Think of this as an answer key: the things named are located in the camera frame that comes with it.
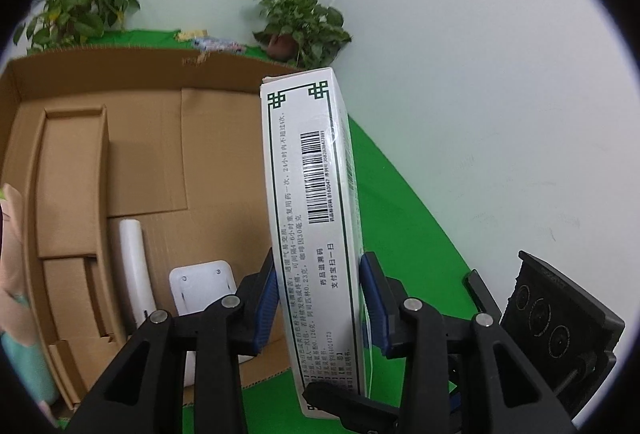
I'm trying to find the brown cardboard box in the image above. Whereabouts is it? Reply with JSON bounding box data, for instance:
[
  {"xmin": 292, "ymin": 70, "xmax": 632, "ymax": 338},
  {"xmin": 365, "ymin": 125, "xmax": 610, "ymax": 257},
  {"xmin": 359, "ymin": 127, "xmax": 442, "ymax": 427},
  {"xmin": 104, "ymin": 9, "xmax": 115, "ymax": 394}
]
[{"xmin": 0, "ymin": 44, "xmax": 301, "ymax": 420}]

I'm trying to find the blue pink packet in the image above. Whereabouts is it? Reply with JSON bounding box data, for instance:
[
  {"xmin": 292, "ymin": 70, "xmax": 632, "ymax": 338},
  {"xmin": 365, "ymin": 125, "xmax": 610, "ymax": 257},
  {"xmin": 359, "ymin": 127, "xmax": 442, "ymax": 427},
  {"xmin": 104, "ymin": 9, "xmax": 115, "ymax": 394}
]
[{"xmin": 192, "ymin": 38, "xmax": 247, "ymax": 55}]

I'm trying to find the white rectangular device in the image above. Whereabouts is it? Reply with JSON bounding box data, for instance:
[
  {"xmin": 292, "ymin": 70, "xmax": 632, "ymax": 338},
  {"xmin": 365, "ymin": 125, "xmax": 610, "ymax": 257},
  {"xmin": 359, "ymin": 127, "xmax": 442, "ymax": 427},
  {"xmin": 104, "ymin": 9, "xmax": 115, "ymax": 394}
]
[{"xmin": 169, "ymin": 259, "xmax": 238, "ymax": 387}]

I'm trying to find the white green-trimmed medicine box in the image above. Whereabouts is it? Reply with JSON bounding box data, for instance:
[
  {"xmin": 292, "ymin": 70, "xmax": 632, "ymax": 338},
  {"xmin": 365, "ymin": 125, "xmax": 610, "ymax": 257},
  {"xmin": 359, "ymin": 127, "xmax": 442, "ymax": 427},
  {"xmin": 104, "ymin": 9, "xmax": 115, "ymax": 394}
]
[{"xmin": 260, "ymin": 67, "xmax": 373, "ymax": 420}]

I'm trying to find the leafy green plant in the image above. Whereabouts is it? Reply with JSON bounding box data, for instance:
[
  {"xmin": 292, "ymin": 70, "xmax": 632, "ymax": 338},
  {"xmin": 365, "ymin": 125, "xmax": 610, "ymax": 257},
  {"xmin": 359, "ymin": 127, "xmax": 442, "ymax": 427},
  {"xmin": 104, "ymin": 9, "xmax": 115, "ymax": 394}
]
[{"xmin": 12, "ymin": 0, "xmax": 141, "ymax": 54}]

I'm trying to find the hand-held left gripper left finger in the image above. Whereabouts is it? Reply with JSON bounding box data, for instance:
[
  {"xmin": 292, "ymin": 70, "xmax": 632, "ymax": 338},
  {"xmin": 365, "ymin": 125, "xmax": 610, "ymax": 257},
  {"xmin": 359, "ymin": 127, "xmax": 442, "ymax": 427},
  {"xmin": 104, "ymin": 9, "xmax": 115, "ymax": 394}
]
[{"xmin": 65, "ymin": 248, "xmax": 279, "ymax": 434}]

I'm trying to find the pink pig plush toy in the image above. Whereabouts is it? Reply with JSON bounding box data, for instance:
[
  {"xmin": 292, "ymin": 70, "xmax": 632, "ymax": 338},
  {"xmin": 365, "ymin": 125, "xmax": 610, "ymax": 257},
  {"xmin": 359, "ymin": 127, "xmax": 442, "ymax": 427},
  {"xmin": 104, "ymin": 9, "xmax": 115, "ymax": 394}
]
[{"xmin": 0, "ymin": 184, "xmax": 58, "ymax": 430}]

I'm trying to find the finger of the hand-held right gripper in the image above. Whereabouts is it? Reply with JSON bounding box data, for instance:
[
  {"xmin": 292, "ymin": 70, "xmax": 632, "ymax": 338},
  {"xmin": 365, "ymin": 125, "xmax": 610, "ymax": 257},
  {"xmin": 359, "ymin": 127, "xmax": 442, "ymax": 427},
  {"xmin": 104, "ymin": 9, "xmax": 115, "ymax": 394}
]
[
  {"xmin": 467, "ymin": 270, "xmax": 502, "ymax": 317},
  {"xmin": 304, "ymin": 380, "xmax": 401, "ymax": 434}
]

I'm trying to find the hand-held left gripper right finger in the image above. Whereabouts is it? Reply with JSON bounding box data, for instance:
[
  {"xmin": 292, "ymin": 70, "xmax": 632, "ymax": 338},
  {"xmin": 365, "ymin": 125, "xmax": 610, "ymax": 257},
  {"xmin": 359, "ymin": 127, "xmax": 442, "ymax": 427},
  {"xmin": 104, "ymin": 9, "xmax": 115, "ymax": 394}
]
[{"xmin": 359, "ymin": 251, "xmax": 576, "ymax": 434}]

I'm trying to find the potted green plant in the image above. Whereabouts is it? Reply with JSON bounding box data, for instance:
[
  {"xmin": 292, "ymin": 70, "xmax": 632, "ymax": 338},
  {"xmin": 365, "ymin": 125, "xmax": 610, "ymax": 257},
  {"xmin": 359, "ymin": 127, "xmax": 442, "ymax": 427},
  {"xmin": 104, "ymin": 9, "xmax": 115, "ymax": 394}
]
[{"xmin": 249, "ymin": 0, "xmax": 352, "ymax": 68}]

